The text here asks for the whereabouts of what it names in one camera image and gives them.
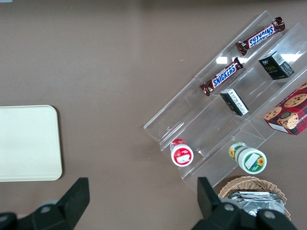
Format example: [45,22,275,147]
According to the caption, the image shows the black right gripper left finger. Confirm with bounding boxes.
[30,177,91,230]

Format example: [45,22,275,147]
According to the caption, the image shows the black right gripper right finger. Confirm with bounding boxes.
[191,176,242,230]

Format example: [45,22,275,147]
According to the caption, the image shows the light wicker basket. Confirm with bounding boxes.
[218,176,292,221]

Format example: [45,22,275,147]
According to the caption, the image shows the cream rectangular tray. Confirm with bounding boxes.
[0,104,63,182]

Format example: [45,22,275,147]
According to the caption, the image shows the silver foil container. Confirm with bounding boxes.
[227,191,286,218]

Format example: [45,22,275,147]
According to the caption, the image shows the red lid white jar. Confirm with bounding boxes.
[169,138,194,166]

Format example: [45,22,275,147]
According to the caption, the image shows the green lid sunflower jar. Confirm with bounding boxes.
[228,141,268,174]

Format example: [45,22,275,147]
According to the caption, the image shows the clear acrylic stepped stand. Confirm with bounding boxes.
[143,10,307,187]

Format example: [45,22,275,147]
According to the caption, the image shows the small black carton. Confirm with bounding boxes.
[258,50,295,81]
[219,88,249,117]

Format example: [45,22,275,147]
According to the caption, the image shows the red tartan cookie box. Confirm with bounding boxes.
[263,81,307,136]

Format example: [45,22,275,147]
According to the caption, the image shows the Snickers chocolate bar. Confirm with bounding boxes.
[236,16,286,56]
[200,57,244,97]

